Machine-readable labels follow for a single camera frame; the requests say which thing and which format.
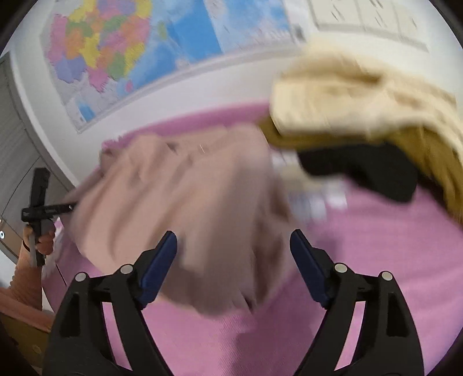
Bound mustard olive garment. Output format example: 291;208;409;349
258;116;462;223

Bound colourful wall map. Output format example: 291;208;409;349
41;0;295;132

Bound grey wardrobe door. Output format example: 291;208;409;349
0;53;74;262

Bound cream yellow garment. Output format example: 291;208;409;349
270;38;462;150

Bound black garment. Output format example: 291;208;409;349
297;143;443;204

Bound white wall poster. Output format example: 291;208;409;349
308;0;429;52

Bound beige pink garment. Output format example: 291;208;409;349
63;125;295;316

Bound pink floral bed sheet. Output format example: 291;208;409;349
41;102;463;376

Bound person's left hand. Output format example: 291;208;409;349
21;224;56;256

